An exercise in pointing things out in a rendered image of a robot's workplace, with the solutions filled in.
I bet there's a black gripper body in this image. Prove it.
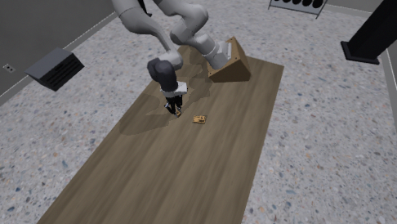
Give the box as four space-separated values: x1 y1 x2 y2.
166 96 179 105

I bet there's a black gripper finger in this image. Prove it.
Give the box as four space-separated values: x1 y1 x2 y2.
176 95 182 112
164 101 178 117

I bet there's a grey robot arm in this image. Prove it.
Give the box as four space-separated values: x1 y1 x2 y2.
112 0 232 97

